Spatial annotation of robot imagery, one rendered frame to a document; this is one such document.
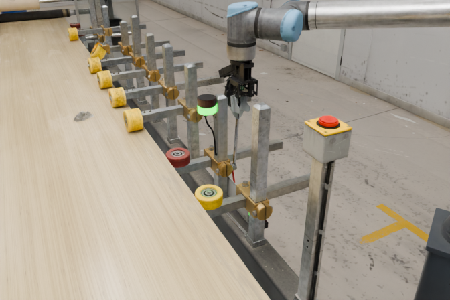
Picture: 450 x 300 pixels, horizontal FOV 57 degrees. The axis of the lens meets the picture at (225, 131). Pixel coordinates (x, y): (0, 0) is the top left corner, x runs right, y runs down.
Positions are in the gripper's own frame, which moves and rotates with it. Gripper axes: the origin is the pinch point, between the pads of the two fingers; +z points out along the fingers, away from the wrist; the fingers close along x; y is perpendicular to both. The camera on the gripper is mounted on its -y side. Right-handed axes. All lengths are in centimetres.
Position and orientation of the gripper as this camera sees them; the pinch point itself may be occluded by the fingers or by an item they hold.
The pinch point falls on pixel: (236, 114)
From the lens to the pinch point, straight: 140.3
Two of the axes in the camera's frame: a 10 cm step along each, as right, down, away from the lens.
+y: 4.5, 4.0, -8.0
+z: 0.0, 9.0, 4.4
